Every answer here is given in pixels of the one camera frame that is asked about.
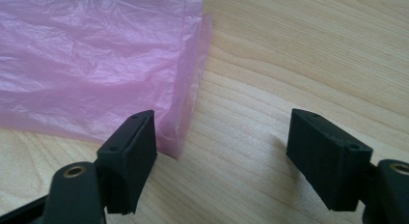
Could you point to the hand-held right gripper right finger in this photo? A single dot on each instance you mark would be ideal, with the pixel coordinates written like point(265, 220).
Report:
point(324, 159)

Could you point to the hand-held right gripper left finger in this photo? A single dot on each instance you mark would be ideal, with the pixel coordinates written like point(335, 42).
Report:
point(131, 159)

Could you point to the pink plastic trash bag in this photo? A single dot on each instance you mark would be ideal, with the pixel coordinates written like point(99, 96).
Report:
point(83, 63)

